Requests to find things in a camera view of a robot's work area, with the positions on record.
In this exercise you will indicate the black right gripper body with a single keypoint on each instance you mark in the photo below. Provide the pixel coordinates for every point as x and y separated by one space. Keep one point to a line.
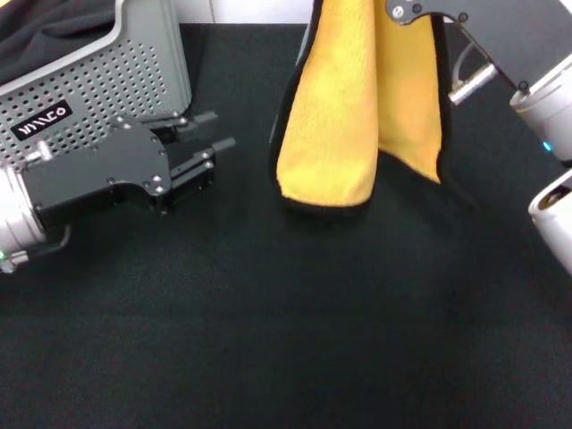
514 31

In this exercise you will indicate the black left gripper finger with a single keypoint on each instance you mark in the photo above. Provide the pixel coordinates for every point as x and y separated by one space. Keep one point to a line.
187 123
196 172

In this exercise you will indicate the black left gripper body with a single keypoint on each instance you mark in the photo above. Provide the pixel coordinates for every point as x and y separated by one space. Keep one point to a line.
107 165

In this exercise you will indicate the yellow towel with black trim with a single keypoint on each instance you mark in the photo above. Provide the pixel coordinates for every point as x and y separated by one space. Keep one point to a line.
330 125

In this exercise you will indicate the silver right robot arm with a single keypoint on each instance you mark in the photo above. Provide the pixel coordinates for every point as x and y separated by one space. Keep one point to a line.
549 111

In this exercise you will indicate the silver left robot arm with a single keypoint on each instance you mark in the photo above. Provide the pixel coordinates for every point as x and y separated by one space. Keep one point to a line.
15 210

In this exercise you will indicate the grey perforated storage box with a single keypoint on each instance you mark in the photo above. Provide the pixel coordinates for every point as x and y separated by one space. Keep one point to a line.
103 80

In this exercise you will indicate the black cloth box liner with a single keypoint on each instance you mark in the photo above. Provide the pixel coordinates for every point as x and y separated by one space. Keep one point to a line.
44 31

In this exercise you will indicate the black tablecloth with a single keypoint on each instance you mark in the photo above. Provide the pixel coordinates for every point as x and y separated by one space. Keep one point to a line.
286 322

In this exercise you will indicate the silver right connector plug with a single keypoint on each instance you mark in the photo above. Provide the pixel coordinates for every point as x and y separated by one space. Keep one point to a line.
473 85

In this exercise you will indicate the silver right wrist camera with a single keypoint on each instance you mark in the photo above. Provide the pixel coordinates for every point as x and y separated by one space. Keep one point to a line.
554 210

